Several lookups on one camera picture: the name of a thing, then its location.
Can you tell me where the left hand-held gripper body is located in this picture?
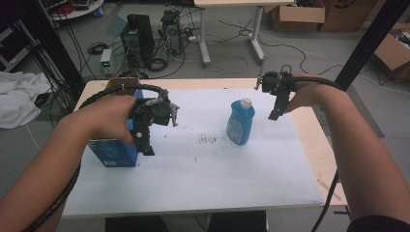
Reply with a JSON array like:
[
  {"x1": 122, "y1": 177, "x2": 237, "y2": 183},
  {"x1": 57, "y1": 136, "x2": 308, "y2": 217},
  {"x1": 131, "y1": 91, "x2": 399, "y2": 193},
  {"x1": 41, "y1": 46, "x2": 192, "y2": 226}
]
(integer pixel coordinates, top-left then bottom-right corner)
[{"x1": 130, "y1": 89, "x2": 181, "y2": 131}]

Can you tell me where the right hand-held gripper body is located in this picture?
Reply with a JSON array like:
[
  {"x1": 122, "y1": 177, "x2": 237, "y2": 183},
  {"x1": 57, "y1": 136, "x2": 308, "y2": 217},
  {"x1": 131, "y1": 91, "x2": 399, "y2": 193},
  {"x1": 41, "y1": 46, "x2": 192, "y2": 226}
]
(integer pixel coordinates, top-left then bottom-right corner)
[{"x1": 256, "y1": 65, "x2": 293, "y2": 97}]

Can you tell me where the blue cardboard box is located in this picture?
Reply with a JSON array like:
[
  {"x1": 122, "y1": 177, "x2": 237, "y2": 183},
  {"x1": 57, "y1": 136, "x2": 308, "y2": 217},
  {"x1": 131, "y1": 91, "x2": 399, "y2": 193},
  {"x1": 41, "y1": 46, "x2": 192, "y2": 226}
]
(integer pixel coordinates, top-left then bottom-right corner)
[{"x1": 86, "y1": 76, "x2": 145, "y2": 168}]

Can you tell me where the blue bottle with white cap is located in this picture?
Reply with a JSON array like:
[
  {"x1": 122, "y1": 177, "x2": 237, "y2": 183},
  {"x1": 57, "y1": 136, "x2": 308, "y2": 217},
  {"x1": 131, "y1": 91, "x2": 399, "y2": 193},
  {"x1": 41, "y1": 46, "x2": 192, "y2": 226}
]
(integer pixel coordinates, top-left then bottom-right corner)
[{"x1": 225, "y1": 97, "x2": 256, "y2": 146}]

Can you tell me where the person's right hand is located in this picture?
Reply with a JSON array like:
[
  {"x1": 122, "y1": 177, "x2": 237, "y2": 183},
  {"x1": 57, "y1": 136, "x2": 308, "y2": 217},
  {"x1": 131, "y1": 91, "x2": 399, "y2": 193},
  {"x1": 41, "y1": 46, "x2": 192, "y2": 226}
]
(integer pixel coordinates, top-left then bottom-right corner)
[{"x1": 284, "y1": 72, "x2": 327, "y2": 114}]

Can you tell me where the person's left hand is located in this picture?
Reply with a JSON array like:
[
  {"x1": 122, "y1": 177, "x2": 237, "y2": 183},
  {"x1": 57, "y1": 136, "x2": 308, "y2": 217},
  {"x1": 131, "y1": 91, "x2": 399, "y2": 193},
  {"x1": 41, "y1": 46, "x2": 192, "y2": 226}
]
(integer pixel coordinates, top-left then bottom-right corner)
[{"x1": 65, "y1": 94, "x2": 138, "y2": 146}]

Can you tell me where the small brown cardboard box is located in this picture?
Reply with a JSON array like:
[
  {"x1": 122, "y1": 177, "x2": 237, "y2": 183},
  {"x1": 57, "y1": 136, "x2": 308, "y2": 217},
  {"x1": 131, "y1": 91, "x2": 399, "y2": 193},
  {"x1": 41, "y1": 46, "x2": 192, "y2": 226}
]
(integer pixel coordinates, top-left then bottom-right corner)
[{"x1": 270, "y1": 0, "x2": 327, "y2": 34}]

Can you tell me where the white power supply unit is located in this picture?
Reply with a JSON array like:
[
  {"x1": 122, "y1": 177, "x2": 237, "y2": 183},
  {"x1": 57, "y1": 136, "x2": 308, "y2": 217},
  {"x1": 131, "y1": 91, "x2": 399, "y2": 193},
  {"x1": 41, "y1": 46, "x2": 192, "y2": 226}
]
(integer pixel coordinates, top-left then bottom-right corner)
[{"x1": 99, "y1": 47, "x2": 114, "y2": 77}]

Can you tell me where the black computer tower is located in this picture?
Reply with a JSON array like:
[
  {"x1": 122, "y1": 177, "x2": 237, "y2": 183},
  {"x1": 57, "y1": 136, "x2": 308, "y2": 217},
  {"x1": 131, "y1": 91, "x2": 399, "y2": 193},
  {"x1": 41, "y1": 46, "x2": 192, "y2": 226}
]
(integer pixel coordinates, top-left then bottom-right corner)
[{"x1": 120, "y1": 13, "x2": 156, "y2": 69}]

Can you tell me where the white-legged desk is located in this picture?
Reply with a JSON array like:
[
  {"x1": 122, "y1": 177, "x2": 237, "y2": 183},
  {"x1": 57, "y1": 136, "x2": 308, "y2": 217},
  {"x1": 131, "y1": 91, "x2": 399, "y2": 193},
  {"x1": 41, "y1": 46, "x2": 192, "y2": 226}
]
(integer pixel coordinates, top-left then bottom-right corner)
[{"x1": 192, "y1": 0, "x2": 296, "y2": 68}]

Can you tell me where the tall brown cardboard box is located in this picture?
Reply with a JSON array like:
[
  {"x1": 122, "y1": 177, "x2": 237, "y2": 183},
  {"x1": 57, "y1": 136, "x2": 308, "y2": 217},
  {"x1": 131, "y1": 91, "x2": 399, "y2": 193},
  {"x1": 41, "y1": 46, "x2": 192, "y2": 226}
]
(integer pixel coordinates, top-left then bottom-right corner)
[{"x1": 318, "y1": 0, "x2": 380, "y2": 34}]

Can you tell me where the open brown cardboard box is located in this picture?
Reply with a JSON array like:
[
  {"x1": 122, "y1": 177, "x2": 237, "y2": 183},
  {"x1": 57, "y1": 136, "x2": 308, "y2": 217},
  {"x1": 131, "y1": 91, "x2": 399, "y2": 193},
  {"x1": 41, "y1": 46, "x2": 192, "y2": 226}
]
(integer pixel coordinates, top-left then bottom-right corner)
[{"x1": 371, "y1": 21, "x2": 410, "y2": 82}]

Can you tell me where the round white table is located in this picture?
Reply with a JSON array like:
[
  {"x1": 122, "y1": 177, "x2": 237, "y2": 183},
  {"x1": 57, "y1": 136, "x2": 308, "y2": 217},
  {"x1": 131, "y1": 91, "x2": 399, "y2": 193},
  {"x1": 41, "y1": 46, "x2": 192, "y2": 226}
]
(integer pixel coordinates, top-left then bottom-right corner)
[{"x1": 46, "y1": 0, "x2": 105, "y2": 22}]

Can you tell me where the white cloth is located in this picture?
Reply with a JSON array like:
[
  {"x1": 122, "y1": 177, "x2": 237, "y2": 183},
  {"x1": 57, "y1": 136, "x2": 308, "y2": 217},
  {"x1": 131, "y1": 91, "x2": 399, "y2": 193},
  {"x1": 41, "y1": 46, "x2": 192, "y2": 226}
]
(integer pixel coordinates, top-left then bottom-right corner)
[{"x1": 0, "y1": 71, "x2": 53, "y2": 131}]

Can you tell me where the person's dark sleeve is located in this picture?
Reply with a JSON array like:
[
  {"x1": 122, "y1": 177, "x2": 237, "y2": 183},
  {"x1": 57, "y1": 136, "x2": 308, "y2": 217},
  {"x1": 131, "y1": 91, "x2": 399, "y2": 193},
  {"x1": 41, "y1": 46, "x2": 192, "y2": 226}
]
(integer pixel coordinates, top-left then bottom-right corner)
[{"x1": 345, "y1": 215, "x2": 410, "y2": 232}]

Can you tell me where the grey shelf rack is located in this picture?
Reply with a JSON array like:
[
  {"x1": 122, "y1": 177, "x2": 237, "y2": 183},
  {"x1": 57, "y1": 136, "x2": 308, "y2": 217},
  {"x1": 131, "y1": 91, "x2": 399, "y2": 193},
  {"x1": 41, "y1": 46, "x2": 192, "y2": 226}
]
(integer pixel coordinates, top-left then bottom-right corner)
[{"x1": 0, "y1": 24, "x2": 42, "y2": 73}]

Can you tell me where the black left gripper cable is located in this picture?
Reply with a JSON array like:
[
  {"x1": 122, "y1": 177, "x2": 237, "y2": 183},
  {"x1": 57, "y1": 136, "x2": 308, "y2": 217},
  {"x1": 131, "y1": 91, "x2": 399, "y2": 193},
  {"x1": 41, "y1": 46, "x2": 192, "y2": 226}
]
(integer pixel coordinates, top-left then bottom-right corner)
[{"x1": 23, "y1": 82, "x2": 170, "y2": 232}]

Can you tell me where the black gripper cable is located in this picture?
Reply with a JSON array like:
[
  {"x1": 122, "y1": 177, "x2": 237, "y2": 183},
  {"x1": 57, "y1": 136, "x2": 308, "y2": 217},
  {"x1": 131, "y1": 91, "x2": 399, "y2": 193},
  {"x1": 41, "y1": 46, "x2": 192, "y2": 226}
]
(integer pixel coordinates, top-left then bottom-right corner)
[
  {"x1": 23, "y1": 82, "x2": 170, "y2": 232},
  {"x1": 289, "y1": 75, "x2": 344, "y2": 232}
]

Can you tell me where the coiled black cable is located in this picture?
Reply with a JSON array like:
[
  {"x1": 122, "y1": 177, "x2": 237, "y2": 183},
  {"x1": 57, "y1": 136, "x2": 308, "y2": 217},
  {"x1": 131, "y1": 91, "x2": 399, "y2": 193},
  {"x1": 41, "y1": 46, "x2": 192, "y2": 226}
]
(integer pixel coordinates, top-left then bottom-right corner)
[
  {"x1": 147, "y1": 56, "x2": 169, "y2": 73},
  {"x1": 87, "y1": 41, "x2": 109, "y2": 56}
]

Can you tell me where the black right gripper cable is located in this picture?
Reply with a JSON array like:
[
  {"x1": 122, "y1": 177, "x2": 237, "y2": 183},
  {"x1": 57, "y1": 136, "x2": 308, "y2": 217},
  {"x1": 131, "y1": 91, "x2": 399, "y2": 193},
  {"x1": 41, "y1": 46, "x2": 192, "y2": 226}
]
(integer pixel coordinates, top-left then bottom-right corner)
[{"x1": 289, "y1": 75, "x2": 344, "y2": 232}]

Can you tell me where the open-frame computer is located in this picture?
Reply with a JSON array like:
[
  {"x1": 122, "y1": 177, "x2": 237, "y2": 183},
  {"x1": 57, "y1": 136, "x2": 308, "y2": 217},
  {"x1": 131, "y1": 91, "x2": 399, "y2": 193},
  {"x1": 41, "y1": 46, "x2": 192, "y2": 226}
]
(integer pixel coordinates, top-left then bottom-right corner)
[{"x1": 160, "y1": 9, "x2": 184, "y2": 56}]

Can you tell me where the white floor cable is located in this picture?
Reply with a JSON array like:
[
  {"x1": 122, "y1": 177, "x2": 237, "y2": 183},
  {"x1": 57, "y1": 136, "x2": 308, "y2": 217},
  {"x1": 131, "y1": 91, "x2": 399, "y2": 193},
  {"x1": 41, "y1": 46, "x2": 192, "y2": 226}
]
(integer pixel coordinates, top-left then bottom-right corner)
[{"x1": 354, "y1": 72, "x2": 410, "y2": 96}]

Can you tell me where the black frame post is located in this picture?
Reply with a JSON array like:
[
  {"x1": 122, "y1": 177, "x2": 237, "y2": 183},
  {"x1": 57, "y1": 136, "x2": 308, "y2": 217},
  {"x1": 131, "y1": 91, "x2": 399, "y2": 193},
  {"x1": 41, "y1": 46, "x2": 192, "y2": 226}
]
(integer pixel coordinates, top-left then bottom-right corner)
[
  {"x1": 334, "y1": 0, "x2": 410, "y2": 93},
  {"x1": 6, "y1": 0, "x2": 87, "y2": 95}
]

